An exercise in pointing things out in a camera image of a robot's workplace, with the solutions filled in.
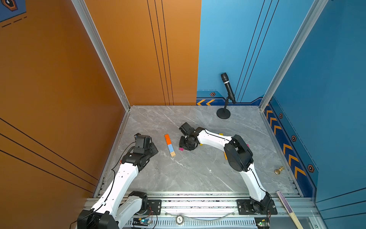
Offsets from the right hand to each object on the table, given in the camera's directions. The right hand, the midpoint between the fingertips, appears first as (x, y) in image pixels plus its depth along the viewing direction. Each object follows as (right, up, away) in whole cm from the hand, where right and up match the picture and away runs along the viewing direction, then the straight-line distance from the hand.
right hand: (180, 147), depth 95 cm
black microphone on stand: (+35, +23, +20) cm, 47 cm away
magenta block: (+1, -1, -2) cm, 2 cm away
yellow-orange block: (+20, +4, -38) cm, 44 cm away
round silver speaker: (+1, -28, -30) cm, 41 cm away
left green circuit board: (-18, -33, -25) cm, 45 cm away
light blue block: (-6, -1, -1) cm, 6 cm away
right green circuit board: (+43, -34, -24) cm, 60 cm away
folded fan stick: (+58, -32, -27) cm, 72 cm away
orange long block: (-9, +4, +4) cm, 11 cm away
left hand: (-15, +3, -11) cm, 19 cm away
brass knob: (+59, -13, -11) cm, 62 cm away
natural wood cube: (-4, -4, -4) cm, 7 cm away
